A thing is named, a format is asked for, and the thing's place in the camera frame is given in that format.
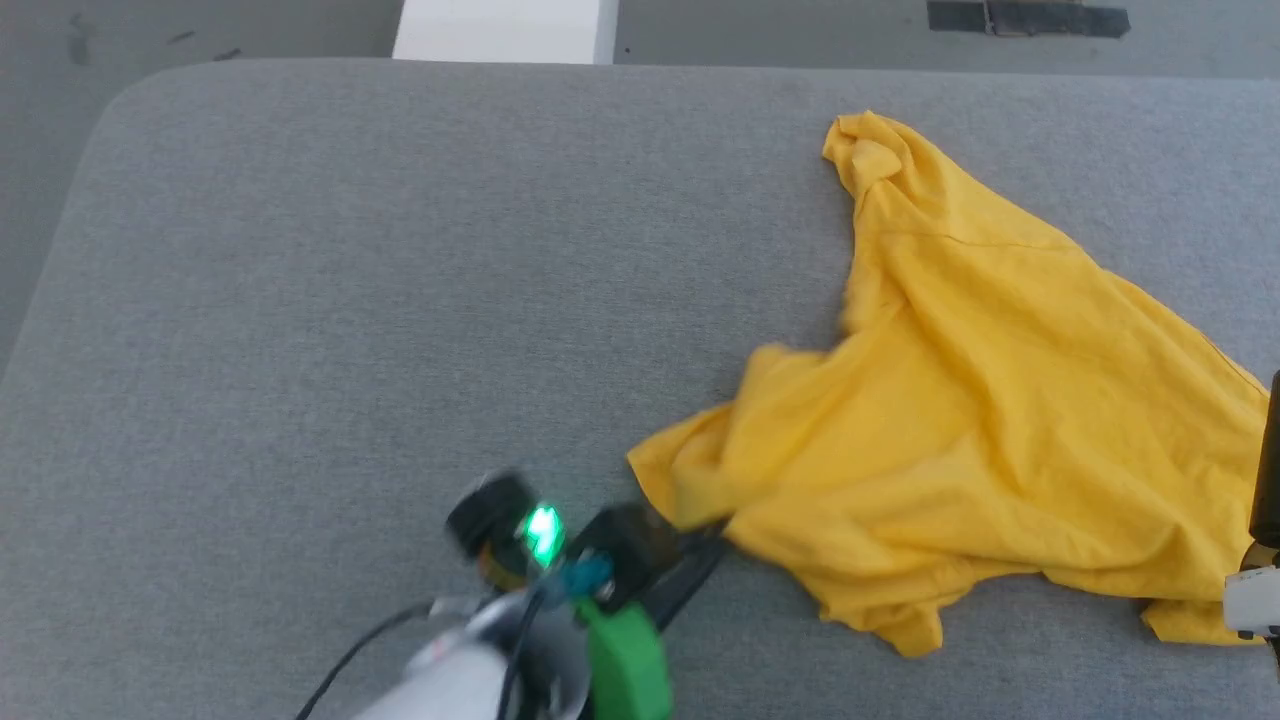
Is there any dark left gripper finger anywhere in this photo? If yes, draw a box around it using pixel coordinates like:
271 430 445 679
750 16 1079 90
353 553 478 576
638 530 733 634

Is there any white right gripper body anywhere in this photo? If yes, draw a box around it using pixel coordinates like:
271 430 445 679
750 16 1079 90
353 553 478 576
1224 567 1280 641

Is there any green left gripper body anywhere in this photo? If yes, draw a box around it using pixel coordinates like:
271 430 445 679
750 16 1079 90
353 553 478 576
583 600 674 720

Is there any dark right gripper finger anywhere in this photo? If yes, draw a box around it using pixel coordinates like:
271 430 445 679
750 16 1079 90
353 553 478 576
1249 369 1280 547

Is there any yellow t-shirt garment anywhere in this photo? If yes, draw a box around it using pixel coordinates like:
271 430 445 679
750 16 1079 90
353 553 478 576
627 110 1273 659

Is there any black floor tape patch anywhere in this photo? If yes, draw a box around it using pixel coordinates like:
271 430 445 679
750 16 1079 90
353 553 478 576
926 0 1132 40

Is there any white box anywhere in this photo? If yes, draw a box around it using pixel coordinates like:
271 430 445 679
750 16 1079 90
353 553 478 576
392 0 621 66

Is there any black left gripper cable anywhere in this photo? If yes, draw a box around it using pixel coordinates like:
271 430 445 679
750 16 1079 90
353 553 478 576
294 600 433 720

